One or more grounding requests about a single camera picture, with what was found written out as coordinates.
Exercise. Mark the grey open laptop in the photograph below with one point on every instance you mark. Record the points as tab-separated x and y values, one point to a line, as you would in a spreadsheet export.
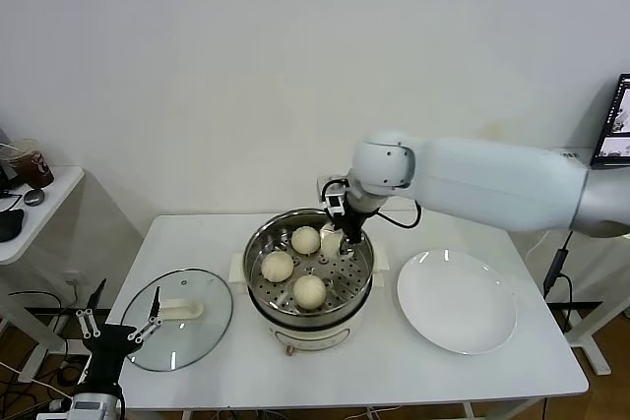
617	115

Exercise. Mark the white wall outlet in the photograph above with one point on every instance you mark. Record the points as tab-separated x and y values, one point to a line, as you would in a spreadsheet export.
73	281

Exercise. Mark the small round grey disc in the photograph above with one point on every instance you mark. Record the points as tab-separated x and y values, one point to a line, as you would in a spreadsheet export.
35	198

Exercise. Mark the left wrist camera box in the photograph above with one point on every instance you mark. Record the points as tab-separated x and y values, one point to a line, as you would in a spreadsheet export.
91	406

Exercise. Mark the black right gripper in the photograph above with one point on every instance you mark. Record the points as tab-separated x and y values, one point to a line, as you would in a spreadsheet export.
353	225

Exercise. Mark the white label sticker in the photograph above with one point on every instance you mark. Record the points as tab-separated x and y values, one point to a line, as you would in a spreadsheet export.
572	155

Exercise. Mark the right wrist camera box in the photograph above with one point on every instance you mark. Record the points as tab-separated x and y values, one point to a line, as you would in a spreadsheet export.
334	201

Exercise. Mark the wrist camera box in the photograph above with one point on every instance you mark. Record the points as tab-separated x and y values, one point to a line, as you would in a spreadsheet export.
334	201
91	406

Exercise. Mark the stainless steel pot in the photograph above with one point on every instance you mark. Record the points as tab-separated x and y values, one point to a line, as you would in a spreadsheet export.
344	287

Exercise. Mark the plastic iced coffee cup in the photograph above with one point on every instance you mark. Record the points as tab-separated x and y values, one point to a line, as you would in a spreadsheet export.
34	169

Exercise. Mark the white steamed baozi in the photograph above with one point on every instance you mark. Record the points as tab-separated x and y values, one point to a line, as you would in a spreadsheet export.
305	240
309	293
278	266
331	244

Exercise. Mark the white round plate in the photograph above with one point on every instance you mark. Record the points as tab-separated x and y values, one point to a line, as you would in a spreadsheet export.
458	302

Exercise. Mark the white side table with cup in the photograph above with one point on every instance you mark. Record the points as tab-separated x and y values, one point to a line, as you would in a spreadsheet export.
59	194

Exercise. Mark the white power strip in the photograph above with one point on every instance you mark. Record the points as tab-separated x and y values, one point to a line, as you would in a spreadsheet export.
56	405

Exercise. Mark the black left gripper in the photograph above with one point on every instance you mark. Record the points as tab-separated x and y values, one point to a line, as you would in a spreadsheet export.
110	341

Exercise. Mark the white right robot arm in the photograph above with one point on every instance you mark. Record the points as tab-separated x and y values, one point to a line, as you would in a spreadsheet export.
492	184

